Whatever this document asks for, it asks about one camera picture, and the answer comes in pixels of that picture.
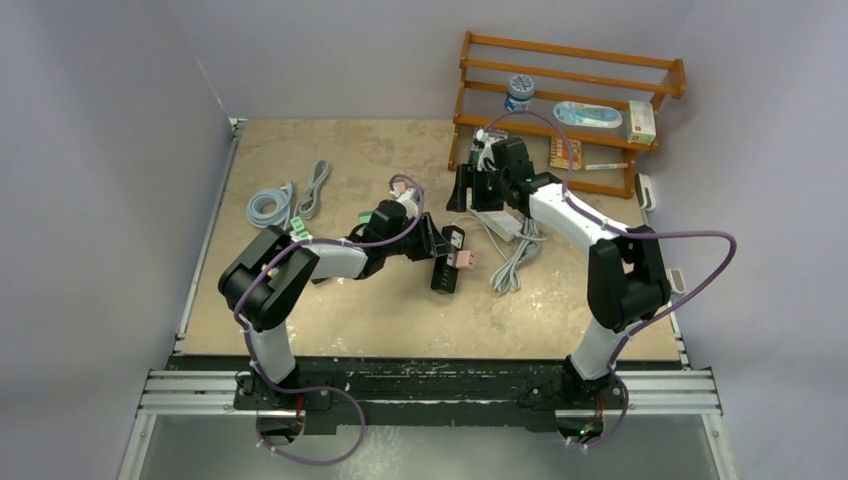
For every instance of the green plug on left strip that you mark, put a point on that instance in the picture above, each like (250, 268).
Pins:
(297, 225)

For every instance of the white wall clip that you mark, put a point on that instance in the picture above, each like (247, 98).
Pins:
(645, 192)
(676, 281)

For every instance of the small orange notebook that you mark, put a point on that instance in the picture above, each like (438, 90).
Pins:
(565, 156)

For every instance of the white pen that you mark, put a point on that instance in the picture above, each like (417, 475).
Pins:
(606, 166)

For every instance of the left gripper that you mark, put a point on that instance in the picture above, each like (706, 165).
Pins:
(431, 244)

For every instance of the wooden shelf rack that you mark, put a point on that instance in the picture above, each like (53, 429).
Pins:
(673, 84)

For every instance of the black power strip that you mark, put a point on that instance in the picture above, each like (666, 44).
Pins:
(445, 272)

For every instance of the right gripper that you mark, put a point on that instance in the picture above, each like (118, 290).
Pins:
(468, 178)

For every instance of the white power strip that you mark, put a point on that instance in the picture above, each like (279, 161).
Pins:
(501, 223)

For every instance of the marker pen set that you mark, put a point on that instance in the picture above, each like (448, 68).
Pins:
(499, 134)

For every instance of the blue white jar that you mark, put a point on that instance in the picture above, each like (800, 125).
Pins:
(520, 92)

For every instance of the lower white wall clip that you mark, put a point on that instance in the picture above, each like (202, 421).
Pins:
(676, 281)

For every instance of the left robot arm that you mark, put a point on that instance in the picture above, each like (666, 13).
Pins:
(263, 284)

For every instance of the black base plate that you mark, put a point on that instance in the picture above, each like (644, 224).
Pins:
(535, 395)

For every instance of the blue oval package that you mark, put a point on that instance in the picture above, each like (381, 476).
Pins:
(578, 114)

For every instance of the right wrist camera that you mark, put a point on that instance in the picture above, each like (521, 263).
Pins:
(483, 158)

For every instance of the aluminium rail frame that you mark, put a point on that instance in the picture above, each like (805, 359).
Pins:
(198, 392)

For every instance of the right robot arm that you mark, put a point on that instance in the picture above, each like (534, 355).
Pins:
(626, 280)

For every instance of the white red box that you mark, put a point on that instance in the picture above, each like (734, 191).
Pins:
(641, 125)

